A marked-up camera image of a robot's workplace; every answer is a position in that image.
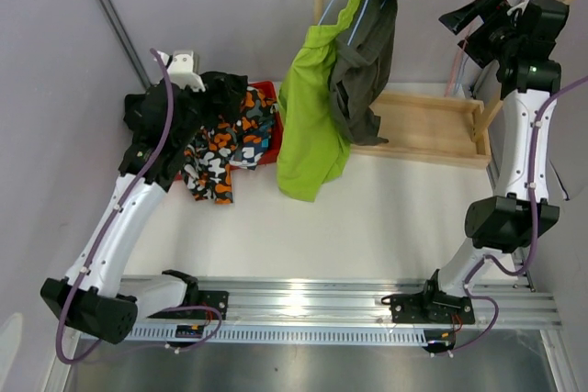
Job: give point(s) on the dark grey shorts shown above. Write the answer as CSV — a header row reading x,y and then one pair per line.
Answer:
x,y
361,72

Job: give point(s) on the black shorts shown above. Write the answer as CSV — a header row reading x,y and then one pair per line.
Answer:
x,y
220,102

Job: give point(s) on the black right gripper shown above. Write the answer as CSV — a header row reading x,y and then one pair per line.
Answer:
x,y
492,5

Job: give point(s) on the orange camouflage shorts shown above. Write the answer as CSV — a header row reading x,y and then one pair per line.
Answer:
x,y
207,172

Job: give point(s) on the lime green shorts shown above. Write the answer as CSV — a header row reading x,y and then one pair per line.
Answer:
x,y
313,151

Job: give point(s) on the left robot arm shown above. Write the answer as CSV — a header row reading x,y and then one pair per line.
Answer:
x,y
91,297

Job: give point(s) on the red plastic tray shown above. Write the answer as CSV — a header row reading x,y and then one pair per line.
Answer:
x,y
259,107

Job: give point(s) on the wooden clothes rack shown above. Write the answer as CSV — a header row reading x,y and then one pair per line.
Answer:
x,y
435,129

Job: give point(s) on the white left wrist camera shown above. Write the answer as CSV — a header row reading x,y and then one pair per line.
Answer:
x,y
182,69

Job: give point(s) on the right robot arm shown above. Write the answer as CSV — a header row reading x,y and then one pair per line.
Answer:
x,y
520,39

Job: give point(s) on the slotted cable duct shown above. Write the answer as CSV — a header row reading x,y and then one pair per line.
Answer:
x,y
380,336

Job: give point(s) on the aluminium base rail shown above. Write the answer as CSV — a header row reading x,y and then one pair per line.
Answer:
x,y
353,303

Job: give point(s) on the blue patterned shorts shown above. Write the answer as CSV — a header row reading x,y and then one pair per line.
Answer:
x,y
254,147

